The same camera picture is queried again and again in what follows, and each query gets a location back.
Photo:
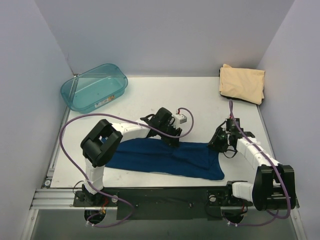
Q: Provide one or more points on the teal plastic bin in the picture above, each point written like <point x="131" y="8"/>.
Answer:
<point x="94" y="88"/>

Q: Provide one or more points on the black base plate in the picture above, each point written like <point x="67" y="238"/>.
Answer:
<point x="160" y="213"/>

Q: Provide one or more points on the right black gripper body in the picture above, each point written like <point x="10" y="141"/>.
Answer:
<point x="219" y="141"/>

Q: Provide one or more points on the aluminium frame rail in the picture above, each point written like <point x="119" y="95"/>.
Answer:
<point x="50" y="197"/>

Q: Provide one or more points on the folded beige t shirt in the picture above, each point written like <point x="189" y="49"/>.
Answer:
<point x="242" y="83"/>

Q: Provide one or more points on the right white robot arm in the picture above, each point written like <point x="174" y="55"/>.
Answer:
<point x="274" y="183"/>

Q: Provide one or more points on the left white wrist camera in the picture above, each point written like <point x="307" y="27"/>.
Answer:
<point x="180" y="119"/>

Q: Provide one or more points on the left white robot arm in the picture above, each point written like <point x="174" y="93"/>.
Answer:
<point x="100" y="145"/>

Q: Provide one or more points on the blue t shirt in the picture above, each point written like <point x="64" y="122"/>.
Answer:
<point x="190" y="159"/>

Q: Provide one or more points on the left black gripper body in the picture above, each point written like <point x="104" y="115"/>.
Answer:
<point x="172" y="133"/>

